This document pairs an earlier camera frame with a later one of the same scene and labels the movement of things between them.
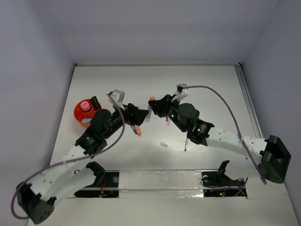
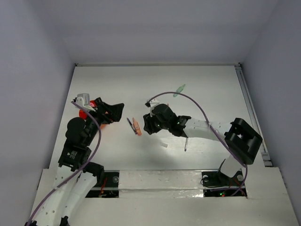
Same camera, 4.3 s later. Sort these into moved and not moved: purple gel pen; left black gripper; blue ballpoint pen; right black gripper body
Moved: right black gripper body; left black gripper
Not moved: blue ballpoint pen; purple gel pen
